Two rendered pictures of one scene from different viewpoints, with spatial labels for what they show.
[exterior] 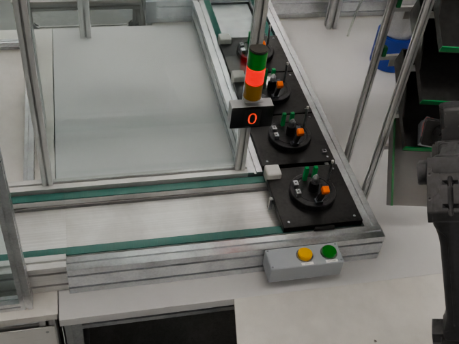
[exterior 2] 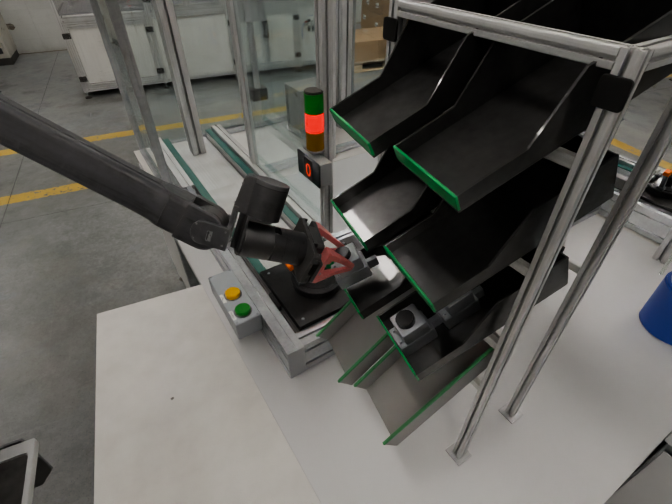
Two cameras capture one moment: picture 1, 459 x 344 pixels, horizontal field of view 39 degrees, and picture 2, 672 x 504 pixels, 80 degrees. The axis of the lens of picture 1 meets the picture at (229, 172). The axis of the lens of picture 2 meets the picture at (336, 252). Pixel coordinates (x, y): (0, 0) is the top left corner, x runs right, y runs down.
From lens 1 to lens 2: 168 cm
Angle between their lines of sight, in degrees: 53
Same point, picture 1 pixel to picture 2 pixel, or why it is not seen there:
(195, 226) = not seen: hidden behind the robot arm
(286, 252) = (231, 282)
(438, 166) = not seen: outside the picture
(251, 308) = (193, 297)
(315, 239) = (257, 298)
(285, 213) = (279, 269)
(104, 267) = not seen: hidden behind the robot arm
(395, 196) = (339, 340)
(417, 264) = (298, 424)
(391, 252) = (306, 391)
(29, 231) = (219, 175)
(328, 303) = (213, 348)
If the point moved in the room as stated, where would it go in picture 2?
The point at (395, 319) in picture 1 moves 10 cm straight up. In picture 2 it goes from (206, 413) to (196, 390)
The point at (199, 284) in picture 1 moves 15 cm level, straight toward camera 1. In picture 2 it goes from (210, 262) to (163, 271)
